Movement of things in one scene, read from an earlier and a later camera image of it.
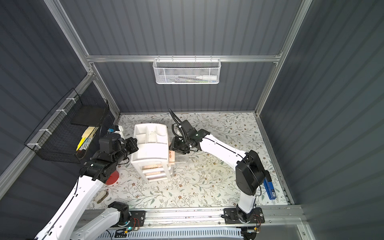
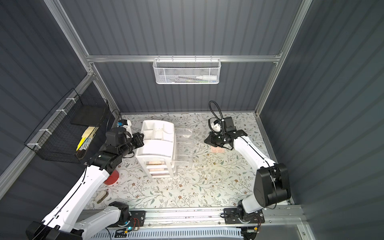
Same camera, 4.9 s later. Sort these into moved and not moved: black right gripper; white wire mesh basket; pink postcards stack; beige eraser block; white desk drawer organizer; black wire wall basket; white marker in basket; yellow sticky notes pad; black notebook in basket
Moved: white desk drawer organizer; pink postcards stack; black right gripper
Not moved: black notebook in basket; yellow sticky notes pad; black wire wall basket; beige eraser block; white wire mesh basket; white marker in basket
